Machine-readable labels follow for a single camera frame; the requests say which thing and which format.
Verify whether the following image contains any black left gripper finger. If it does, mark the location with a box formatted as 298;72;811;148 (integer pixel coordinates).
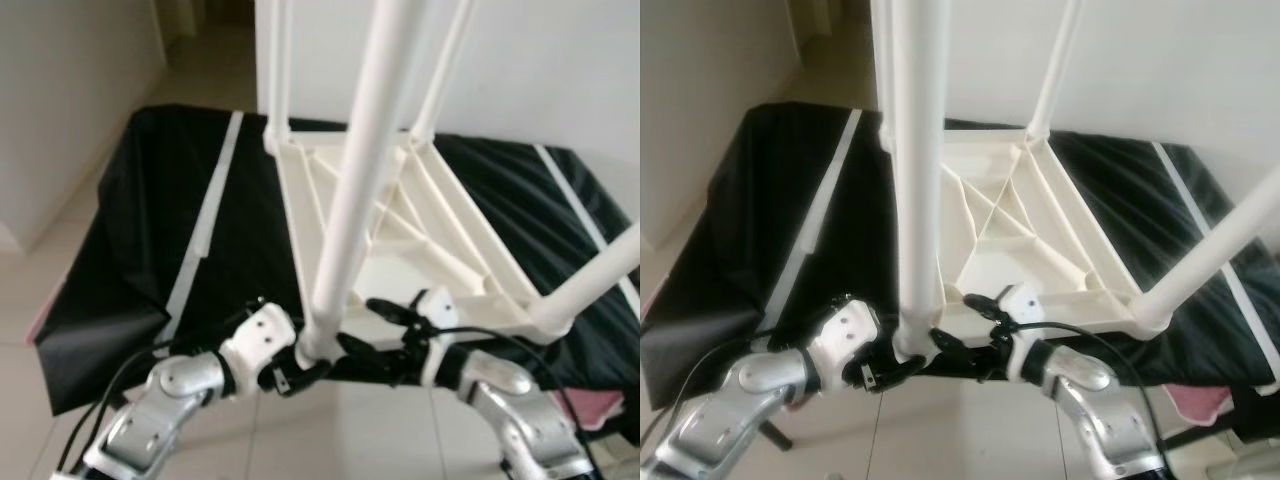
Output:
870;354;927;393
285;360;333;393

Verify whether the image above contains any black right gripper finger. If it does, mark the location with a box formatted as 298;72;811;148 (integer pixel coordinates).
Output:
929;327;991;368
961;292;1012;322
366;297;423;328
338;333;403;377

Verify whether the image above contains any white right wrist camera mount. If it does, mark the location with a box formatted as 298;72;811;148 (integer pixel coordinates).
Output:
413;288;461;387
998;283;1047;383

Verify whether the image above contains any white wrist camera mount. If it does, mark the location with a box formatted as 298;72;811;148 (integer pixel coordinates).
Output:
803;297;883;387
218;303;298;386
998;283;1047;383
413;288;461;387

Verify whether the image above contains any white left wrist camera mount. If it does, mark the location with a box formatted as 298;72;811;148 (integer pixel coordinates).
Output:
803;297;883;387
218;303;298;386

